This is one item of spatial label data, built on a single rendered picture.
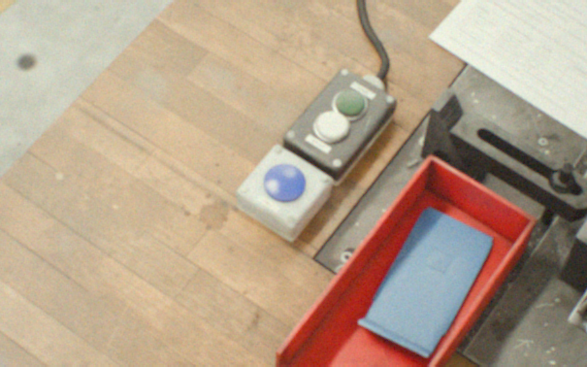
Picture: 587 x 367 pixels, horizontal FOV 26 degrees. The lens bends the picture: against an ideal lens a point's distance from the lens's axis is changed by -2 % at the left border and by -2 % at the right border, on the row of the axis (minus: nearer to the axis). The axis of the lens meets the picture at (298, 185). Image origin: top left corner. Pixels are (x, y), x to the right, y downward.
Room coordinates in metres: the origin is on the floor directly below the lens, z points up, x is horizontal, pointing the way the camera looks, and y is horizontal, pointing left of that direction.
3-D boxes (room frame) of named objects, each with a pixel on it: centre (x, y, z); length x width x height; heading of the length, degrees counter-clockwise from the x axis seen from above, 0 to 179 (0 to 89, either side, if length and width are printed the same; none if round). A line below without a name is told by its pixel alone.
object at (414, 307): (0.54, -0.13, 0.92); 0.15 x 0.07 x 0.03; 155
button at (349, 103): (0.72, -0.04, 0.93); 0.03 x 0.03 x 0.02
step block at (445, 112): (0.68, -0.15, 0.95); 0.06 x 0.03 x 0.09; 59
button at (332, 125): (0.69, -0.03, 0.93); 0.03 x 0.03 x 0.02
